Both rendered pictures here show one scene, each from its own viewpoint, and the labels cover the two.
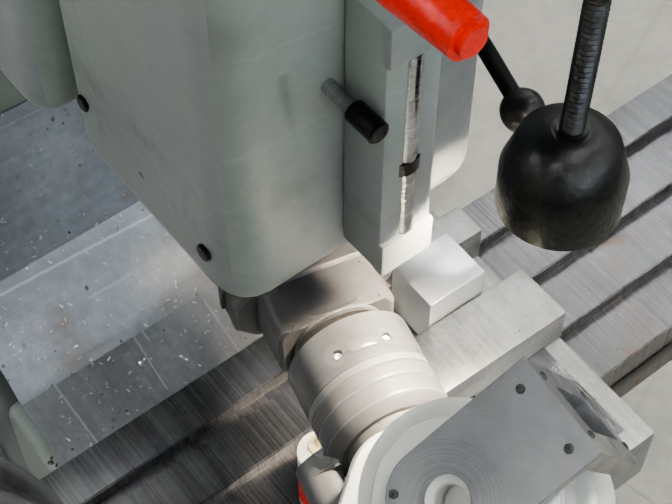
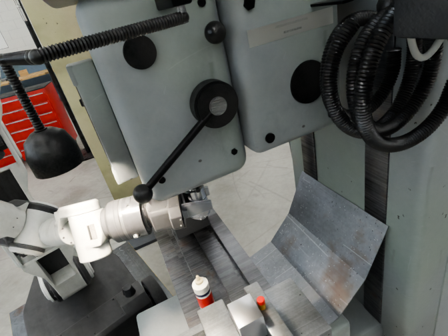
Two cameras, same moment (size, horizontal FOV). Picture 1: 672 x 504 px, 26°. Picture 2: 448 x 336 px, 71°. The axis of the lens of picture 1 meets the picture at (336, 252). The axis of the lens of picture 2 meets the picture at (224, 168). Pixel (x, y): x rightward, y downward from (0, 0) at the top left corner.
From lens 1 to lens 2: 1.11 m
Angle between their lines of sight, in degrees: 79
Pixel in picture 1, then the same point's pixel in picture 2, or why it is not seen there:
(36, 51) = not seen: hidden behind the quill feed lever
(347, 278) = (161, 204)
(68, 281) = (301, 238)
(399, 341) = (125, 209)
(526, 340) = not seen: outside the picture
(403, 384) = (108, 207)
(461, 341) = (219, 325)
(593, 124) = (37, 133)
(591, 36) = (10, 78)
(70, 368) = (281, 250)
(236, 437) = (235, 282)
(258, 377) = not seen: hidden behind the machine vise
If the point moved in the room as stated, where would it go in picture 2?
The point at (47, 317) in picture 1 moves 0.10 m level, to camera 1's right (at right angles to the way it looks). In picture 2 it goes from (291, 237) to (288, 261)
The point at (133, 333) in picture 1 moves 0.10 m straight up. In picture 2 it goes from (293, 265) to (289, 240)
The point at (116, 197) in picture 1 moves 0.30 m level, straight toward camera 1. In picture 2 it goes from (326, 239) to (219, 255)
